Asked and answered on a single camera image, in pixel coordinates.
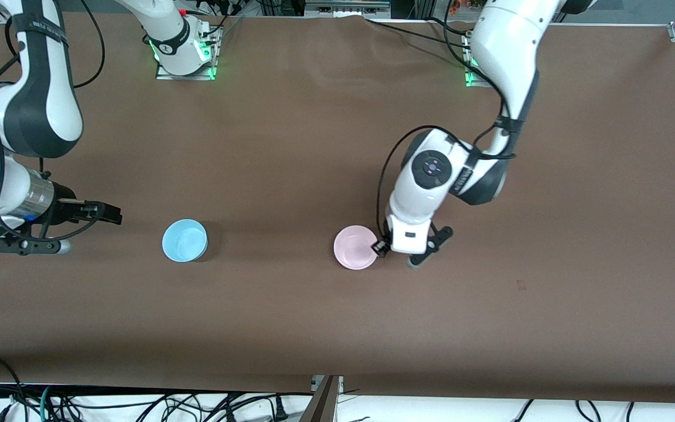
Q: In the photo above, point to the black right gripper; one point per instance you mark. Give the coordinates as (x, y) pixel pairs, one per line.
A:
(65, 207)

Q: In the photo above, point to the pink bowl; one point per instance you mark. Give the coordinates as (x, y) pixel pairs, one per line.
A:
(354, 247)

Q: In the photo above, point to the blue bowl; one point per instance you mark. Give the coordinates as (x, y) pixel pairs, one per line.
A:
(184, 240)

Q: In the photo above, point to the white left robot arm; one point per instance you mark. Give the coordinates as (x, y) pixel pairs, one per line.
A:
(507, 47)

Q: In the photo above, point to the brown table cover sheet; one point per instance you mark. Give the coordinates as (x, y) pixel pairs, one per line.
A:
(255, 146)

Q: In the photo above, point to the grey table support beam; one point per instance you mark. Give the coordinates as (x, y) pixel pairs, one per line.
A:
(323, 407)

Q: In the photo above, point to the black power plug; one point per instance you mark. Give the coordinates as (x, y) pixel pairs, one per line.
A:
(279, 410)

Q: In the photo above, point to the orange background object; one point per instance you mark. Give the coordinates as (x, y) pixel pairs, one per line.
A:
(454, 6)

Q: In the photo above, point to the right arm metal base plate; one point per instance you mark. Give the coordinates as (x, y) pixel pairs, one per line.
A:
(185, 77)

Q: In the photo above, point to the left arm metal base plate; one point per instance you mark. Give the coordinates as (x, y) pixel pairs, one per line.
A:
(473, 82)

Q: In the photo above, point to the silver aluminium frame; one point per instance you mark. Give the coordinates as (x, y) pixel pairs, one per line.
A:
(343, 7)

